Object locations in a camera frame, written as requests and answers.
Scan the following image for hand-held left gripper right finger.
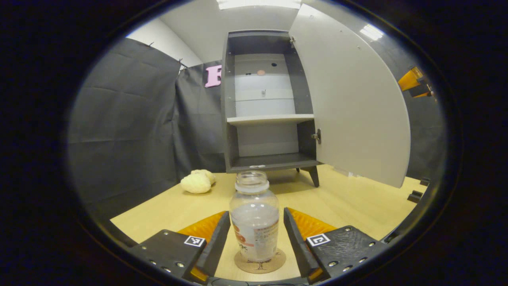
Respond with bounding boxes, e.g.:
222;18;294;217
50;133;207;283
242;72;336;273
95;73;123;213
283;207;389;283

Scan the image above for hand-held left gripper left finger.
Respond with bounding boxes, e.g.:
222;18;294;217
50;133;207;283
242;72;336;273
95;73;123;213
129;211;231;284

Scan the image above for clear plastic bottle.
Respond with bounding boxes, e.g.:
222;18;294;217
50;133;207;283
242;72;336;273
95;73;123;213
229;171;280;263

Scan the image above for round cork coaster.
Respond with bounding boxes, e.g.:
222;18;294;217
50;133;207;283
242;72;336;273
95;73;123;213
234;247;287;274

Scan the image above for beige cabinet door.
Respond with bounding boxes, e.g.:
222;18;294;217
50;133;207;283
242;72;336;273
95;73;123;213
289;3;411;188

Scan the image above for white cabinet shelf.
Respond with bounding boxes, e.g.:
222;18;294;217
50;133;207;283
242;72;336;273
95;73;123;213
226;114;315;127

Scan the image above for cream fluffy toy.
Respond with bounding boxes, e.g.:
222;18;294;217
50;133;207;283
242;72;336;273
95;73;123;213
181;169;216;195

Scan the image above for black backdrop cloth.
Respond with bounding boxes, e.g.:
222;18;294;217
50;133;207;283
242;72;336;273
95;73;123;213
67;38;447;219

